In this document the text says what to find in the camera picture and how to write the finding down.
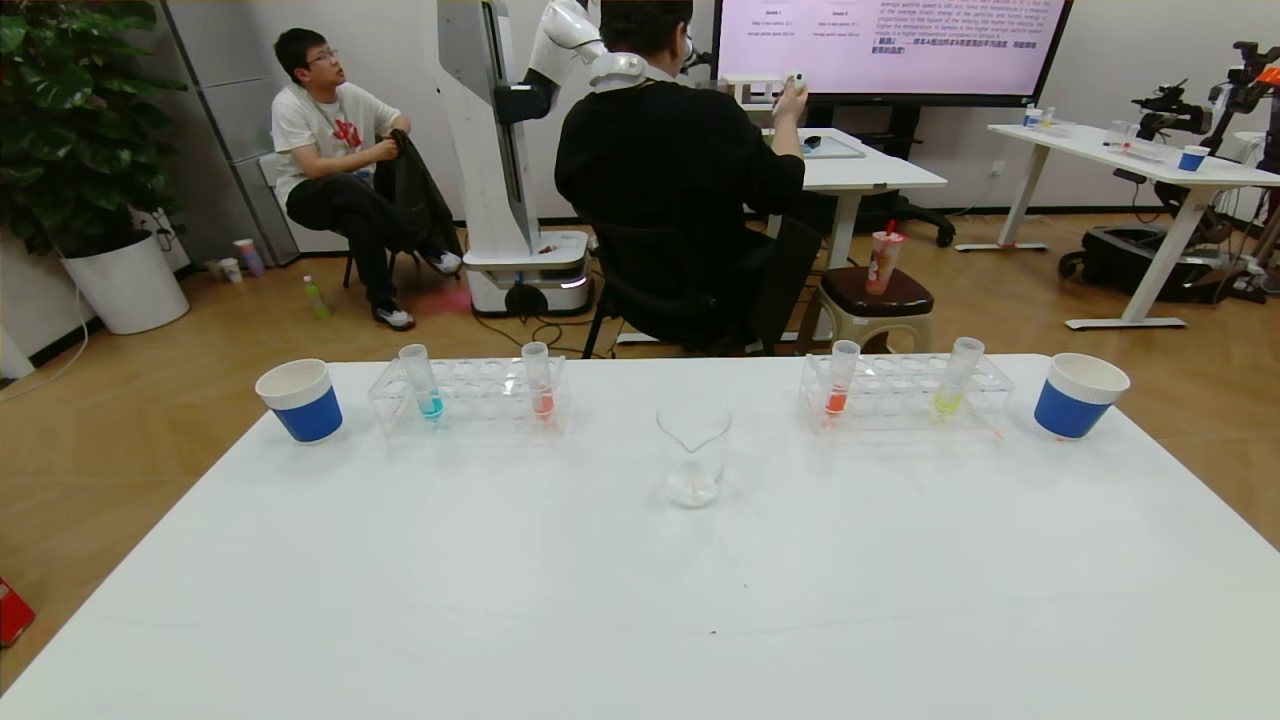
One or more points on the small white cup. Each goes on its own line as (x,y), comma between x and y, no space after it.
(230,270)

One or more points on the grey metal cabinet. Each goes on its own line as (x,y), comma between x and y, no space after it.
(225,100)

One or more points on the white drawer box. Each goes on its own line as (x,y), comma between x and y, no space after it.
(750,88)

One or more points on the white plant pot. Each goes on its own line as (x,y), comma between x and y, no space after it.
(125,285)

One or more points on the green plastic bottle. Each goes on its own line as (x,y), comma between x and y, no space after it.
(317,298)

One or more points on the clear plastic test tube rack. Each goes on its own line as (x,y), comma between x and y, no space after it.
(480,412)
(890,398)

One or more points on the large black-framed display screen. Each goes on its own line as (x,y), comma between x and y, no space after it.
(900,50)

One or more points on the seated person black sweater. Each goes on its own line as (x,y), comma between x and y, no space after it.
(660,170)

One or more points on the blue white paper cup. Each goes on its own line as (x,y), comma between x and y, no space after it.
(305,412)
(1068,408)

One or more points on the black office chair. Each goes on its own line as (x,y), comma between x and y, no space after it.
(660,285)

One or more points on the seated man white t-shirt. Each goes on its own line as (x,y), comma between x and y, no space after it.
(330,130)

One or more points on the white humanoid robot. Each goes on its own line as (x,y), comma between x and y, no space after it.
(490,150)

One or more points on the yellow pigment test tube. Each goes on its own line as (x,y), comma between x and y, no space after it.
(948,402)

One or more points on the red flat object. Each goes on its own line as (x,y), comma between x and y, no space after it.
(12,612)

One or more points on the black jacket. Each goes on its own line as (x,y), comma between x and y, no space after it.
(415,200)

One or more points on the black tripod stand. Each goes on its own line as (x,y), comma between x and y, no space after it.
(1250,50)

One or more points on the blue pigment test tube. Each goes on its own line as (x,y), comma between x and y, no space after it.
(430,405)

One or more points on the beige stool brown seat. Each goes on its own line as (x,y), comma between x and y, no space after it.
(880,295)

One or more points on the green leafy plant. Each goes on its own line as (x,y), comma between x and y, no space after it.
(70,130)

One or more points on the black distant robot arm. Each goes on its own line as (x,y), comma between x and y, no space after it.
(1170,105)

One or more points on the small blue paper cup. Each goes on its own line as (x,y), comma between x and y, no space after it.
(1193,160)

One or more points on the white office desk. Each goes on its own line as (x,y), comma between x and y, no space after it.
(1100,145)
(870,172)

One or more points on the pink purple cup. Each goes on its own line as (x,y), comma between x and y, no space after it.
(249,258)

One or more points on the clear glass beaker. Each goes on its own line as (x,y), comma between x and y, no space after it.
(693,480)

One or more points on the drink cup red straw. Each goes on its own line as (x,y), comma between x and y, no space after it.
(883,262)

